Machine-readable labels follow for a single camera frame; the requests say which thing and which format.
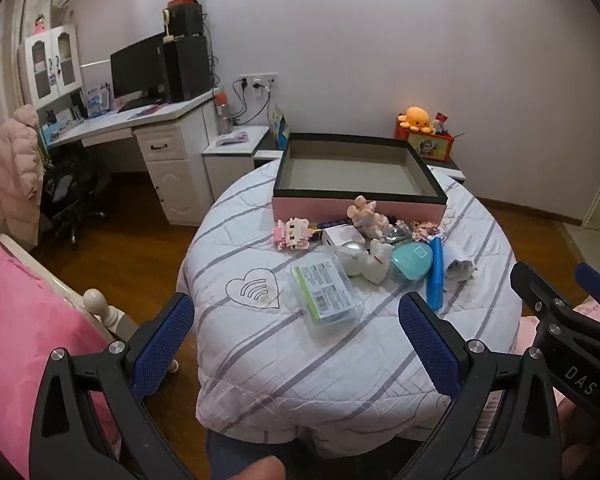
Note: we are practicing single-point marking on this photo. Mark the clear plastic box green label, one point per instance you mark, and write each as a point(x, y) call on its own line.
point(325, 290)

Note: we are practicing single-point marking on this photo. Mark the clear bottle orange cap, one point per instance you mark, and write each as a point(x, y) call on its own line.
point(223, 115)

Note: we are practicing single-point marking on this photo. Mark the small black speaker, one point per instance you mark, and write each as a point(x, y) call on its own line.
point(187, 19)

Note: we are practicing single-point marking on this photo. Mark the pink building block toy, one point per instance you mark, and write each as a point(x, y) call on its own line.
point(292, 234)

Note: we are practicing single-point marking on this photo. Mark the pink paper sheet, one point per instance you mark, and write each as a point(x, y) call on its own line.
point(147, 109)

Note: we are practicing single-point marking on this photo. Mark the white desk with drawers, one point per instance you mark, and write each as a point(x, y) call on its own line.
point(170, 180)

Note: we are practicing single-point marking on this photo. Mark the teal heart-shaped clear case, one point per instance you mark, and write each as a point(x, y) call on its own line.
point(410, 265)

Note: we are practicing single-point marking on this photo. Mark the white bed frame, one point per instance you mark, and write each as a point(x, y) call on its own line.
point(97, 305)

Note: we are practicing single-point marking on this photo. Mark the white robot toy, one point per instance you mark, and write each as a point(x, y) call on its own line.
point(370, 265)

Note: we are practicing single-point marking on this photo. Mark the pink printed blanket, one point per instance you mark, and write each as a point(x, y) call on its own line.
point(527, 335)

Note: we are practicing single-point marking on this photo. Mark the orange octopus plush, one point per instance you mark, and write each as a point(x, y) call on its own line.
point(416, 119)

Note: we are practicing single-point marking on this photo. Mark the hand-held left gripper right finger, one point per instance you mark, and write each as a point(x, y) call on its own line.
point(427, 340)

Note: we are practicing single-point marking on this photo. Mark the pink down jacket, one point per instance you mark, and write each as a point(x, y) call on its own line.
point(17, 170)

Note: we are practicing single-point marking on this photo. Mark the person's right hand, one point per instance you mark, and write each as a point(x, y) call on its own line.
point(577, 430)

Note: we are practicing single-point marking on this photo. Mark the small figure with red card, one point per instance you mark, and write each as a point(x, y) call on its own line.
point(440, 124)

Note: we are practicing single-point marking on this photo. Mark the black computer tower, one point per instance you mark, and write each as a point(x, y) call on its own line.
point(187, 67)

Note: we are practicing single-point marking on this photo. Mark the small white desk ornament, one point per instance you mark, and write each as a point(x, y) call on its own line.
point(167, 25)

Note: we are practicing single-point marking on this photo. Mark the black computer monitor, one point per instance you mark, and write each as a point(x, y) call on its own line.
point(137, 67)

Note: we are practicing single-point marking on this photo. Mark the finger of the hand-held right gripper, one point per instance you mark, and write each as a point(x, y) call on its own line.
point(535, 292)
point(597, 285)

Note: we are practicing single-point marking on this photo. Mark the small white box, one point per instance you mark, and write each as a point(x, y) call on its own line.
point(337, 237)

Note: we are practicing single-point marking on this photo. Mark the pink storage box dark rim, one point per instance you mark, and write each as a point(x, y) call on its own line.
point(330, 207)

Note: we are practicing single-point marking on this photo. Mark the white cloth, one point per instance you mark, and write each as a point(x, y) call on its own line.
point(460, 267)

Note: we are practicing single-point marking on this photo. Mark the person's blue jeans leg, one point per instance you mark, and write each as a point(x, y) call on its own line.
point(220, 457)

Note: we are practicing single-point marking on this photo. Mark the pink doll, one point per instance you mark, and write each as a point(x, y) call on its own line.
point(41, 24)

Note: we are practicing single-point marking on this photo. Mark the pink plush bunny toy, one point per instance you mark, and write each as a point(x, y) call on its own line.
point(367, 217)

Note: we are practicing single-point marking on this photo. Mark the pink packet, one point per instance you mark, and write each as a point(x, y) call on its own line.
point(234, 138)

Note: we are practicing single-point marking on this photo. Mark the blue white box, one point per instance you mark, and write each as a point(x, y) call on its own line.
point(97, 100)

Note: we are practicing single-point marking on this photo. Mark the dark blue bar packet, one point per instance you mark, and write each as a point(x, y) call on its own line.
point(330, 225)

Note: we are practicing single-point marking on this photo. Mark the white glass-door cabinet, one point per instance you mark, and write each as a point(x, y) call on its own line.
point(52, 91)

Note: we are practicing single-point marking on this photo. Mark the white wall power outlet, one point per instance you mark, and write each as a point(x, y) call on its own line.
point(257, 80)

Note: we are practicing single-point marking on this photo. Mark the blue plastic tube case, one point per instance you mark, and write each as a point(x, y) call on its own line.
point(435, 280)

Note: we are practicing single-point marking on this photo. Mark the pink bedding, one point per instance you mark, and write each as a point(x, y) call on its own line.
point(20, 320)

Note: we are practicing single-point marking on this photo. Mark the clear glittery trinket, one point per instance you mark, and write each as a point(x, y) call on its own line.
point(397, 233)

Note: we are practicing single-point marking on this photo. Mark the blue yellow snack bag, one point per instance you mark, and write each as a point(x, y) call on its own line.
point(280, 127)

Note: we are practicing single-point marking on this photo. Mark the red printed crate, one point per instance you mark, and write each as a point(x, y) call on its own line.
point(427, 147)

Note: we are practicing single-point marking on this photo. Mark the black office chair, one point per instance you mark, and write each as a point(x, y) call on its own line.
point(72, 185)

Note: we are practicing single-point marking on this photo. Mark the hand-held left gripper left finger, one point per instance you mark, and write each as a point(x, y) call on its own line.
point(165, 340)

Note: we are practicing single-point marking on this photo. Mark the white striped quilt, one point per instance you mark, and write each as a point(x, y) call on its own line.
point(260, 360)

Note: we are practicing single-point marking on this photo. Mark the white lamp bar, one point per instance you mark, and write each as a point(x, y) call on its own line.
point(95, 63)

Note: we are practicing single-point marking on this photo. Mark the person's left hand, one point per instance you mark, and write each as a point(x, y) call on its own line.
point(260, 467)

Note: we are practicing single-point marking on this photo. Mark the white side cabinet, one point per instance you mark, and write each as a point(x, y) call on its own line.
point(230, 175)

